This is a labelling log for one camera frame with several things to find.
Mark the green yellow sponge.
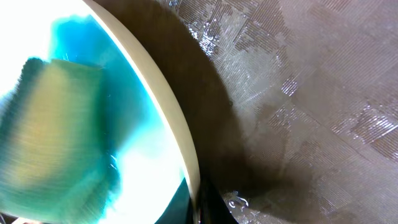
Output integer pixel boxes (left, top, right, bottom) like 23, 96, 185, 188
1, 58, 119, 223

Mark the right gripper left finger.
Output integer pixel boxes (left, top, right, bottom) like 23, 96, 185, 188
155, 179, 192, 224

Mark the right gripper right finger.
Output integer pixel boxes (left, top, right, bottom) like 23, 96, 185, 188
198, 177, 238, 224

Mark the white plate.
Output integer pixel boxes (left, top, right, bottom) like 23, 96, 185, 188
1, 1, 200, 223

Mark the brown serving tray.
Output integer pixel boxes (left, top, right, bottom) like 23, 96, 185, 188
99, 0, 397, 224

